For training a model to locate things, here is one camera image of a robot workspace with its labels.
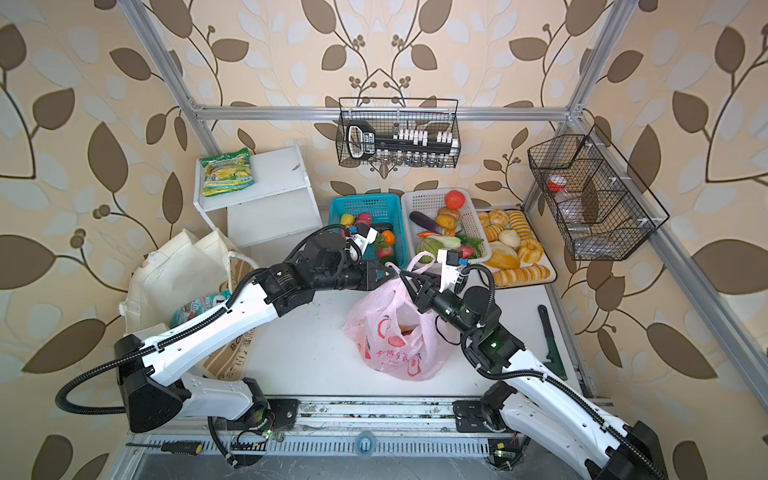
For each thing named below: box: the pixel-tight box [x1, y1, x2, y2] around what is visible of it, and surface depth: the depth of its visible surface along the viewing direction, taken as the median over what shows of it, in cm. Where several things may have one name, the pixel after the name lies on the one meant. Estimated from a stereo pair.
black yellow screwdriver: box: [126, 441, 203, 455], surface depth 71 cm
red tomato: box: [445, 190, 465, 210], surface depth 114 cm
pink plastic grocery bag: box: [342, 252, 452, 381], surface depth 69 cm
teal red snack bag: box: [172, 289, 232, 328], surface depth 79 cm
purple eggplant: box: [410, 211, 443, 235], surface depth 114 cm
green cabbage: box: [416, 235, 460, 264], surface depth 104 cm
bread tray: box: [478, 207, 558, 290], surface depth 104 cm
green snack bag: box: [199, 148, 255, 197], surface depth 82 cm
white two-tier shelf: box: [193, 143, 323, 248], surface depth 84 cm
